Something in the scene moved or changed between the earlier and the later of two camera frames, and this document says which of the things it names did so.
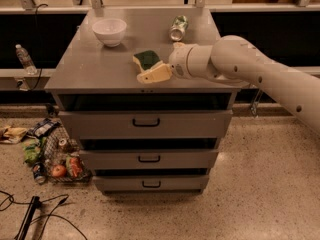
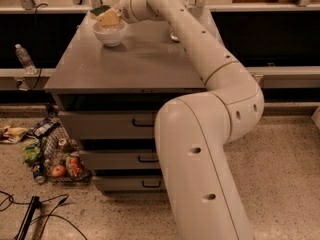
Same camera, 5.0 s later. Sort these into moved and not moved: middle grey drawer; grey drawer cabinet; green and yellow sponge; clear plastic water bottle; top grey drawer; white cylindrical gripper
Moved: green and yellow sponge; white cylindrical gripper
Not moved: clear plastic water bottle; grey drawer cabinet; middle grey drawer; top grey drawer
